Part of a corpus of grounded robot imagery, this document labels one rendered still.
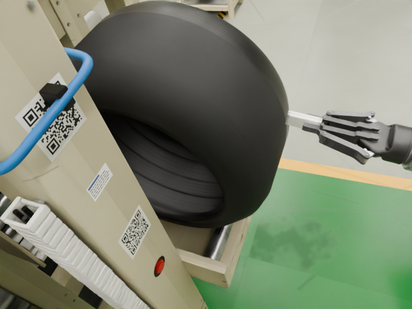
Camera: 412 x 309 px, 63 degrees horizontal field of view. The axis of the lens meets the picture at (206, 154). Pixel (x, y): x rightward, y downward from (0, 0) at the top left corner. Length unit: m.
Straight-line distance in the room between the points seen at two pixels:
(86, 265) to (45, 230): 0.12
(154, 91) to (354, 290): 1.52
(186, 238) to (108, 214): 0.56
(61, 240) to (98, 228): 0.06
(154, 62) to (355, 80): 2.34
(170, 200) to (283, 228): 1.05
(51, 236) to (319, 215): 1.69
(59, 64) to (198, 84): 0.24
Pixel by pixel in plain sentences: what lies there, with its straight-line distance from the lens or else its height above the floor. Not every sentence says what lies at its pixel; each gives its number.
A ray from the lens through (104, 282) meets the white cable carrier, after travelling 0.63.
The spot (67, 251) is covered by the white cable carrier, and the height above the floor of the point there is 1.34.
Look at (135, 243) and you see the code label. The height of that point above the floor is 1.20.
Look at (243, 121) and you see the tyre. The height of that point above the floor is 1.32.
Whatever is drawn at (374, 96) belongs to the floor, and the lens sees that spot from 2.71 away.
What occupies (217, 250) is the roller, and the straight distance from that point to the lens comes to 0.92.
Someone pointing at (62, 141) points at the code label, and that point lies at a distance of 0.45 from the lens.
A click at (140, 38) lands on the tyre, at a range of 0.65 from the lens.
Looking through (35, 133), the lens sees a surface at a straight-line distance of 0.38.
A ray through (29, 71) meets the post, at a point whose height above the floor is 1.57.
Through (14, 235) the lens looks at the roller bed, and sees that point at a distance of 1.02.
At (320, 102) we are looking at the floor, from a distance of 2.61.
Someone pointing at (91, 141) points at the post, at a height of 1.44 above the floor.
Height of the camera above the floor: 1.75
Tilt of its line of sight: 49 degrees down
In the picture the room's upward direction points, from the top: 15 degrees counter-clockwise
